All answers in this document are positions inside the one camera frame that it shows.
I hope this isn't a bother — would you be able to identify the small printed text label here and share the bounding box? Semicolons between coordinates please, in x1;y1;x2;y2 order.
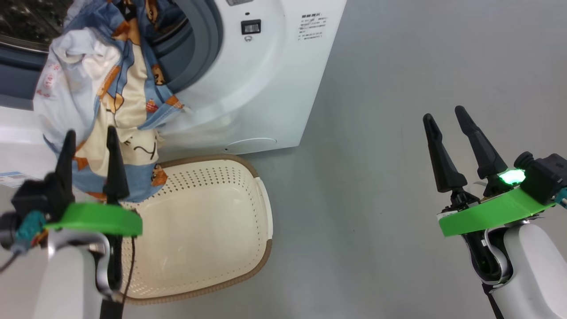
298;13;326;41

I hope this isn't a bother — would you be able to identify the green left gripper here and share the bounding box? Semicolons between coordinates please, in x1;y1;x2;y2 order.
0;126;143;249

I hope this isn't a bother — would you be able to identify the grey rubber door gasket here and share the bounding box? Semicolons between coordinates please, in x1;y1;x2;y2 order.
0;0;224;110

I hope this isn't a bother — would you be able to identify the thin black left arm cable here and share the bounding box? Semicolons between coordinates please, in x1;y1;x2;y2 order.
119;236;136;306

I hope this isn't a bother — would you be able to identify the white front-load washing machine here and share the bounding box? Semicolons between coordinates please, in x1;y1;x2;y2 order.
0;0;348;189

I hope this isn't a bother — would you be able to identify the white garment with red print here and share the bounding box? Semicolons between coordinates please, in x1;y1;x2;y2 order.
33;27;122;138

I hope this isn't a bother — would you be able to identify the cream basket with brown rim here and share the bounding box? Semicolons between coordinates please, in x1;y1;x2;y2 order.
113;154;274;305

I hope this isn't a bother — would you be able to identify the blue bear-print garment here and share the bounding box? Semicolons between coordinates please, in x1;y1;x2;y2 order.
42;0;193;203

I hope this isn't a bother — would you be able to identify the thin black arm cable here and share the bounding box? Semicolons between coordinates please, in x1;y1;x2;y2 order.
119;236;136;306
481;281;505;319

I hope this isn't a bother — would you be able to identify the blue energy label sticker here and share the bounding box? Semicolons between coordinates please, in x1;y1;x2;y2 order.
0;171;38;189

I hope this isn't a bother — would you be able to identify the round white filter cover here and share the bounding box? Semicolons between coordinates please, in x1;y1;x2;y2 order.
224;137;277;155

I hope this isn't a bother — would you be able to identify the steel washing drum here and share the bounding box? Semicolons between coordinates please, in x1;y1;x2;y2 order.
0;0;74;45

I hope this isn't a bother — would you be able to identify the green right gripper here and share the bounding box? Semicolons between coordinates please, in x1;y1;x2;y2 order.
423;105;556;237

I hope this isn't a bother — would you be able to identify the teal left camera connector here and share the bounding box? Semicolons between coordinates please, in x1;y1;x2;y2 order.
15;210;47;254

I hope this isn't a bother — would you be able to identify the black left camera cable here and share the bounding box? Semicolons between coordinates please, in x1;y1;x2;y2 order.
0;250;23;273

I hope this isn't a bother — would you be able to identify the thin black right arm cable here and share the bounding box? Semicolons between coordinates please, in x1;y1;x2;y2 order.
481;281;505;319

